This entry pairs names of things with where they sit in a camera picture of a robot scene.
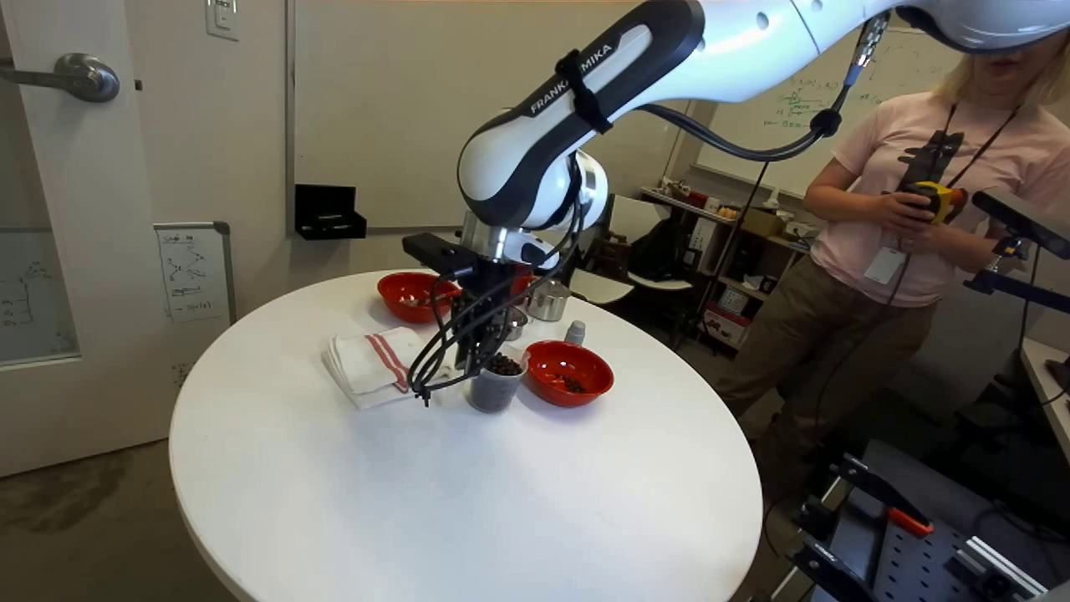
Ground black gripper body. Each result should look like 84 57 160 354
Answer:
460 257 542 336

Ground orange bowl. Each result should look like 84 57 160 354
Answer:
523 336 618 412

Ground red bowl with spoon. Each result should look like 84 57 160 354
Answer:
374 272 460 327

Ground shiny metal cup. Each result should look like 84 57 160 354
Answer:
530 278 575 325

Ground white towel red stripes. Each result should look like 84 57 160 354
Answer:
320 325 456 415

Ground black marker tray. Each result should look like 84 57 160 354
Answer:
291 181 372 245

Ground background shelf with items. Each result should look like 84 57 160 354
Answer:
646 177 834 350

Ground small leaning whiteboard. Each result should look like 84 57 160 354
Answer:
150 218 239 327

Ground person in pink shirt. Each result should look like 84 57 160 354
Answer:
718 30 1070 505

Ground black yellow hand controller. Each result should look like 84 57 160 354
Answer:
897 125 971 225

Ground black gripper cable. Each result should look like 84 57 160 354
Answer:
404 274 530 412

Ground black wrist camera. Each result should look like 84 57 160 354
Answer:
398 230 495 284

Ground large wall whiteboard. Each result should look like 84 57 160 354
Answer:
282 0 629 239

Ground white light switch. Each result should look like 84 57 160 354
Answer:
202 0 244 47

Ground red handled tool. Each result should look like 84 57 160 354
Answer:
884 505 938 542

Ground black metal cart frame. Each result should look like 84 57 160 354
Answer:
779 444 1070 602

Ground silver door handle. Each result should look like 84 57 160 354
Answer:
0 49 123 105

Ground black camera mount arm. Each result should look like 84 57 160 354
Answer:
963 186 1070 318

